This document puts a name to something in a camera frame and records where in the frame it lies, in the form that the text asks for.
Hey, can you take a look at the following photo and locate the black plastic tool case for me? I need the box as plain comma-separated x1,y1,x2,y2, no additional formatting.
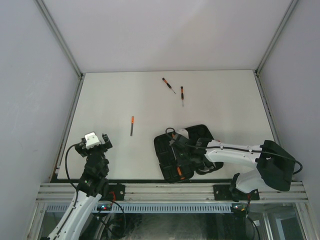
153,131,224,184

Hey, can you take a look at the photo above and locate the black handled screwdriver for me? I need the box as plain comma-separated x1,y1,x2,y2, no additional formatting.
176,166,186,181

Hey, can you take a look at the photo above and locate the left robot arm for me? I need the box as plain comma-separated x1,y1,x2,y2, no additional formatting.
42,132,113,240

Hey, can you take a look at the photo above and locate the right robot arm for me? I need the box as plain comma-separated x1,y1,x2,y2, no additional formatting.
167,132,296,202

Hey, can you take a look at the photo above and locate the small orange chisel bit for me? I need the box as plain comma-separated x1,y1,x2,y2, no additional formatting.
130,116,135,137

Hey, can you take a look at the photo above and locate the small orange precision screwdriver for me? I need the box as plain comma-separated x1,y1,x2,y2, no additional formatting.
162,77,176,94

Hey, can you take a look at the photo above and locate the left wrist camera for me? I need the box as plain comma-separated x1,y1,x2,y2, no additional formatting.
84,132,102,150

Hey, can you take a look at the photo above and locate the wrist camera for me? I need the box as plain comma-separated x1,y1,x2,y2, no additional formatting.
84,132,102,150
176,129,189,139

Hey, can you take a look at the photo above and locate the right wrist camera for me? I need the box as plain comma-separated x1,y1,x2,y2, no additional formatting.
176,129,189,139

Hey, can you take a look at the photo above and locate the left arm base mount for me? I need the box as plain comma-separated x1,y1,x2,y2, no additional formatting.
100,183,126,202

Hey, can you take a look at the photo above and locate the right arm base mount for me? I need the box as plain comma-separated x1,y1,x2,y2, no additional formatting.
213,173,260,202

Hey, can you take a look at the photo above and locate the aluminium frame rail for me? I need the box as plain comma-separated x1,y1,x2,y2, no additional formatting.
36,182,309,203

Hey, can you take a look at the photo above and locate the blue slotted cable duct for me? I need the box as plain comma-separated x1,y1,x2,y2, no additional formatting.
46,201,235,214

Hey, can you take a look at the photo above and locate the right camera cable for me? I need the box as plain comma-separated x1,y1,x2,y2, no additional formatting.
165,127,303,178

